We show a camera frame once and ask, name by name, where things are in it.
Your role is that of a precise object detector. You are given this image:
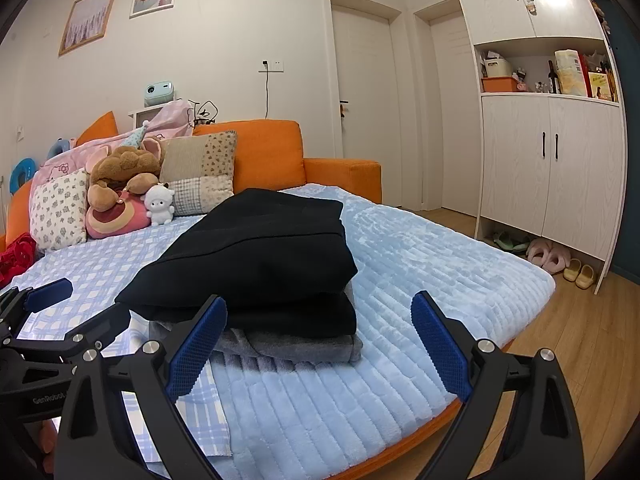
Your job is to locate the beige patchwork pillow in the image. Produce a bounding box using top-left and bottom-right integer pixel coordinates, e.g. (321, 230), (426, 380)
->
(159, 130), (238, 217)

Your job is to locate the pink cartoon quilt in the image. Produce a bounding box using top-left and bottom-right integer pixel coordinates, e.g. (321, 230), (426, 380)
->
(31, 100), (196, 196)

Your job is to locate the orange sofa bed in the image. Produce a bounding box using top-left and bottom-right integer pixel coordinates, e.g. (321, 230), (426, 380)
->
(0, 119), (383, 246)

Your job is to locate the white door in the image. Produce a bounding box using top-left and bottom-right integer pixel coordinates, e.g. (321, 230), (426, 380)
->
(414, 0), (483, 218)
(328, 0), (403, 208)

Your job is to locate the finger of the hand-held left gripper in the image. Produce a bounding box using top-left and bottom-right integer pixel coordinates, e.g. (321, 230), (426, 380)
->
(0, 278), (74, 341)
(15, 304), (132, 361)

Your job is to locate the large blue ring toy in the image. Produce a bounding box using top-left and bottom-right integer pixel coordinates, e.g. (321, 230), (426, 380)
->
(11, 157), (38, 196)

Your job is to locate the white storage container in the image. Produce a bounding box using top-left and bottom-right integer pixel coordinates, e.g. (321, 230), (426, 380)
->
(482, 57), (513, 79)

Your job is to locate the small white plush toy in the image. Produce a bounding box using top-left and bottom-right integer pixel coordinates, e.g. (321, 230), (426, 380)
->
(144, 183), (176, 226)

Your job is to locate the white floral pillow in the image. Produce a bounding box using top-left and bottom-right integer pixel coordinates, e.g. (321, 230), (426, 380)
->
(29, 167), (90, 252)

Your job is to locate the person's left hand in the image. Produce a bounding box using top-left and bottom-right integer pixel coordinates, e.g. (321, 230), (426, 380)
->
(36, 417), (57, 477)

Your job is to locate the orange cushion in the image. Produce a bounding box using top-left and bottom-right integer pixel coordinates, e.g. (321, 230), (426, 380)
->
(75, 111), (119, 148)

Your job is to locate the yellow box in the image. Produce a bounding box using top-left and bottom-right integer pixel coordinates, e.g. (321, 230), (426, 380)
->
(587, 71), (613, 101)

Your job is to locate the paper towel pack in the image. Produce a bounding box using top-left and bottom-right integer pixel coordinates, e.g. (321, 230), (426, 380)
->
(554, 49), (593, 97)

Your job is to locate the round bed blue plaid sheet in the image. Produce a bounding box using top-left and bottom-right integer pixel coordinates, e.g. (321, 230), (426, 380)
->
(125, 182), (558, 480)

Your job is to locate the white bedside shelf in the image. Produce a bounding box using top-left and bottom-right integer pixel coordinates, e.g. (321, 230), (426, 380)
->
(127, 102), (173, 131)

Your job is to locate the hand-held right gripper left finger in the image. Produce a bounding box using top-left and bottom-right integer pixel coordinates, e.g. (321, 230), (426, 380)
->
(52, 294), (228, 480)

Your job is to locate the black jacket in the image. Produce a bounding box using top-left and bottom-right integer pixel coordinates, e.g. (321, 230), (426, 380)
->
(114, 187), (360, 338)

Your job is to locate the pink fluffy slipper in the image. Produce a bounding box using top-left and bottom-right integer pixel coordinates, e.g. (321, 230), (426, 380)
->
(542, 247), (568, 275)
(526, 238), (551, 266)

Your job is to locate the brown plush toy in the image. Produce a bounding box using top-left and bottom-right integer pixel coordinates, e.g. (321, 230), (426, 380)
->
(87, 137), (168, 211)

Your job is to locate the red garment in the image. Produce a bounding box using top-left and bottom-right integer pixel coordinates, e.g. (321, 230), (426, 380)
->
(0, 232), (38, 288)

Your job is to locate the light blue party hat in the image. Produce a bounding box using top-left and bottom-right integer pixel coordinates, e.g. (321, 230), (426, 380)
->
(122, 121), (151, 150)

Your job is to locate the grey garment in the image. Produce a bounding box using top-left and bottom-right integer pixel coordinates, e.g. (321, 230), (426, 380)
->
(148, 320), (364, 365)

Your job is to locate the orange storage box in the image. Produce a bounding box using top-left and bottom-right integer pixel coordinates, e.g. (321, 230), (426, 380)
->
(481, 76), (521, 93)

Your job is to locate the mint green projector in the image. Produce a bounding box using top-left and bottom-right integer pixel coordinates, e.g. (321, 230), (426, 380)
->
(144, 80), (177, 106)

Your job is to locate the wooden framed purple picture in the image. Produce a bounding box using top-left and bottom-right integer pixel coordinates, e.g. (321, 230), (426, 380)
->
(58, 0), (120, 57)

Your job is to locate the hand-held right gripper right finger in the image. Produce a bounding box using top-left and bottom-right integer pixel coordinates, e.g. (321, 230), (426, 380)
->
(410, 291), (586, 480)

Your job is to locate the white wardrobe cabinet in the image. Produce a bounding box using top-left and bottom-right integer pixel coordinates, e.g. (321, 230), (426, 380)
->
(444, 0), (628, 296)

